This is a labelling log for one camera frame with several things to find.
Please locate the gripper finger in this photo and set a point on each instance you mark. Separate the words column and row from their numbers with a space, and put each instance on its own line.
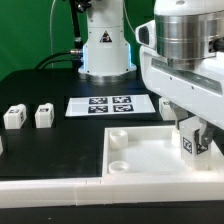
column 205, row 132
column 179, row 112

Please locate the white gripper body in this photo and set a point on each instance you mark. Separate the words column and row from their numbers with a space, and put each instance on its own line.
column 200, row 91

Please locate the white square table top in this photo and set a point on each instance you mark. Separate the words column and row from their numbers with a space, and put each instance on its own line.
column 150, row 150

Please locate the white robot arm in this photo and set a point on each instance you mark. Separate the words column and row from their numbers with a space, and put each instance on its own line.
column 181, row 54

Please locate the white L-shaped obstacle fence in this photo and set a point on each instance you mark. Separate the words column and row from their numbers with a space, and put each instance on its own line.
column 109, row 189

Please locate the white sheet with markers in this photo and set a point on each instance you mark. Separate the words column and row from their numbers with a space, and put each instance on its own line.
column 109, row 105

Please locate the white part at left edge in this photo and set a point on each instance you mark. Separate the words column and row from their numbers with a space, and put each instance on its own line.
column 1, row 146

